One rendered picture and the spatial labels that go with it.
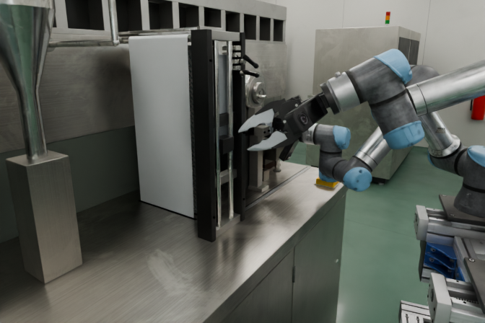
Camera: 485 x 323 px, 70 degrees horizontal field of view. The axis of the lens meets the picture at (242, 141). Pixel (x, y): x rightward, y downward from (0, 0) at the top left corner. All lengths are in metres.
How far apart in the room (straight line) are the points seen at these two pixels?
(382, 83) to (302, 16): 5.44
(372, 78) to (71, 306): 0.74
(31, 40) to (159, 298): 0.56
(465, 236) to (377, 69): 0.96
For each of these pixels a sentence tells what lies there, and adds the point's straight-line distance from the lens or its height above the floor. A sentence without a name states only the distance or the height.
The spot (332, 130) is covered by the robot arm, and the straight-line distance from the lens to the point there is 1.19.
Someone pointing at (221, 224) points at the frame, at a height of 0.92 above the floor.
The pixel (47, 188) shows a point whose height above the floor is 1.11.
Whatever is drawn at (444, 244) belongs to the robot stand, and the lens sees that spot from 1.57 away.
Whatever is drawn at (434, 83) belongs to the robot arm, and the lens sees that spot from 0.90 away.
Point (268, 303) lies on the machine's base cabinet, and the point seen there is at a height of 0.72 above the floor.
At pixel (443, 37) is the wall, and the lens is 5.59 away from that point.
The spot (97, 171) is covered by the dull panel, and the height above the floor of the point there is 1.01.
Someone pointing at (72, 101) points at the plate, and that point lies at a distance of 1.15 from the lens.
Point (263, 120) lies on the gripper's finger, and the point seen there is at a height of 1.25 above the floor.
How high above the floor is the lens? 1.38
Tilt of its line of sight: 14 degrees down
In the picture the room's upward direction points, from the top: straight up
